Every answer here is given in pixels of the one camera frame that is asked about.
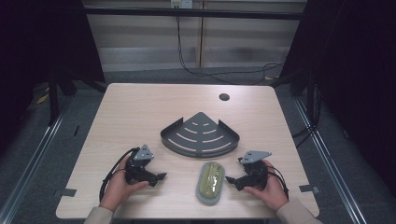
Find black metal stand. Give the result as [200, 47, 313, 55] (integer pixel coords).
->
[46, 66, 61, 127]

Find metal floor rail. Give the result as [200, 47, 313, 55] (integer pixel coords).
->
[0, 96, 73, 224]
[292, 97, 369, 224]

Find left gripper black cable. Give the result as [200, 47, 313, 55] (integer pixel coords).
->
[98, 147, 141, 203]

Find yellow tape scrap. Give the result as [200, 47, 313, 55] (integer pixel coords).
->
[35, 92, 50, 105]

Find white wall power outlet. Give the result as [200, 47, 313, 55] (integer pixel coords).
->
[169, 0, 194, 9]

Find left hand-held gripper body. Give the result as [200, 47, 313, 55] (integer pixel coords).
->
[123, 144, 157, 186]

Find dark grey corner shelf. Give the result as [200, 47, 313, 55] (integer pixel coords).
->
[160, 111, 241, 159]

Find grey tape strip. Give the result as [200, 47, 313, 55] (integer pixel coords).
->
[60, 188, 78, 198]
[298, 184, 321, 194]

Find dark curtain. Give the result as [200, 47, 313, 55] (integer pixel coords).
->
[0, 0, 106, 157]
[270, 0, 396, 188]

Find person's right hand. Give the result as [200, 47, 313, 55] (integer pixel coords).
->
[244, 160, 290, 213]

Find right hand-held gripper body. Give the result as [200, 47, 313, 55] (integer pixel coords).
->
[238, 150, 273, 189]

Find black horizontal frame bar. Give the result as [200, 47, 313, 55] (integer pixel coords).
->
[81, 7, 308, 21]

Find person's left hand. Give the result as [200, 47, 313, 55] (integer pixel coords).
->
[99, 155, 150, 213]

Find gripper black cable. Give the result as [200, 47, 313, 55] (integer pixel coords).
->
[98, 147, 141, 203]
[265, 164, 290, 200]

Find black floor cables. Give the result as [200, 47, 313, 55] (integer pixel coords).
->
[291, 83, 322, 149]

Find green wrapped soap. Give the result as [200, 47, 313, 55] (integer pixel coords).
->
[199, 162, 224, 199]

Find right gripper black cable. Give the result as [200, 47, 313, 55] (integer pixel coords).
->
[265, 164, 290, 200]

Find long black wall cable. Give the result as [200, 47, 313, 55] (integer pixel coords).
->
[175, 15, 285, 86]

